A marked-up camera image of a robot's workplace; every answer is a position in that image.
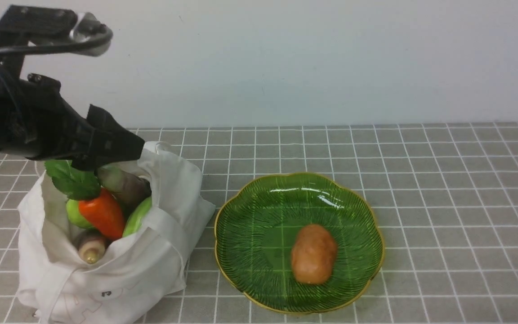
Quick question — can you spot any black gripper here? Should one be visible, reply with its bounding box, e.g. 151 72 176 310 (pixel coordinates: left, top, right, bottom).
0 73 145 171

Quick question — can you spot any purple eggplant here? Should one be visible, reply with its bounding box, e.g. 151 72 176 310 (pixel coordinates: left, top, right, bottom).
94 165 152 211

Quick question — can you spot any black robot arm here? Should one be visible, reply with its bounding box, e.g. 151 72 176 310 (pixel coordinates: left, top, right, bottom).
0 74 145 171

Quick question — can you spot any white cloth bag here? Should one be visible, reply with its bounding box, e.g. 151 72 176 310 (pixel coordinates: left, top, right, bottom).
17 141 215 324

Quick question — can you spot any orange carrot with leaves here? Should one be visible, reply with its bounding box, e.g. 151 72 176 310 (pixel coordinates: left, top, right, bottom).
45 160 126 241

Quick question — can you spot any green mango-shaped vegetable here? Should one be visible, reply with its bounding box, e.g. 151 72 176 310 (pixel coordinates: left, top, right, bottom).
66 199 94 229

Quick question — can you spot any light green cucumber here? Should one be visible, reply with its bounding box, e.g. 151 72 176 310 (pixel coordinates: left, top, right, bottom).
122 196 152 238

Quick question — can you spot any brown and cream mushroom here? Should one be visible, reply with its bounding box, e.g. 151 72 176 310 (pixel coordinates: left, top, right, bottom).
74 228 110 265

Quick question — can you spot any green glass plate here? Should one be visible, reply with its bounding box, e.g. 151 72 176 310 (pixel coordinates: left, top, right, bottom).
214 172 386 315

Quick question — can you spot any brown potato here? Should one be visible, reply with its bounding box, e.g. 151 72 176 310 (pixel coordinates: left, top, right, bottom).
290 224 338 285

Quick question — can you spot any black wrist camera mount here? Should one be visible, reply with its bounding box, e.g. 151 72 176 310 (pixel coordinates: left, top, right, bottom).
0 4 113 78

